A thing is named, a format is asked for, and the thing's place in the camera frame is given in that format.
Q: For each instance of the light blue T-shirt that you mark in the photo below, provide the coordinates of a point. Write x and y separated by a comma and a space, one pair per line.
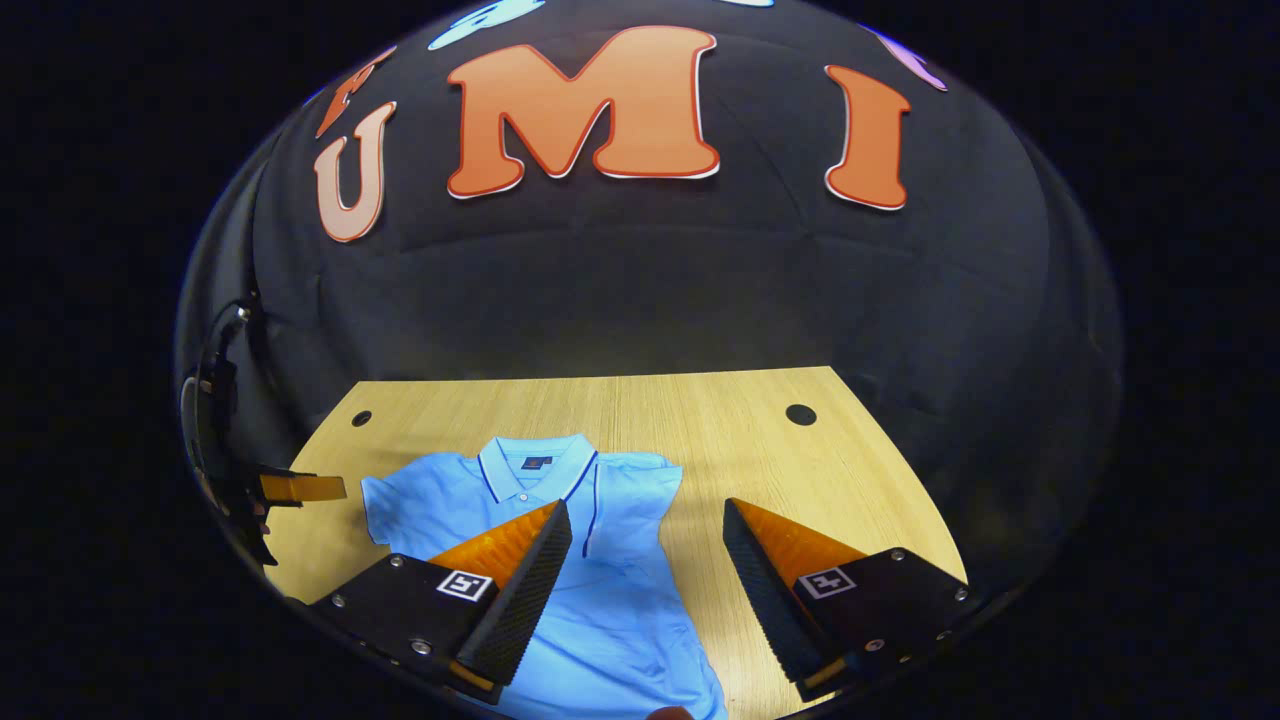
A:
620, 620

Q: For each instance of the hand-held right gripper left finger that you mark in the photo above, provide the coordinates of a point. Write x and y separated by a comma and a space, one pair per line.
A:
525, 590

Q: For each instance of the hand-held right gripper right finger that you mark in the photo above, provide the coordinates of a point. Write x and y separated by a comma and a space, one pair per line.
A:
765, 600

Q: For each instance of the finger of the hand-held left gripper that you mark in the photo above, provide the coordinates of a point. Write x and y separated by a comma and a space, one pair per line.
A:
300, 488

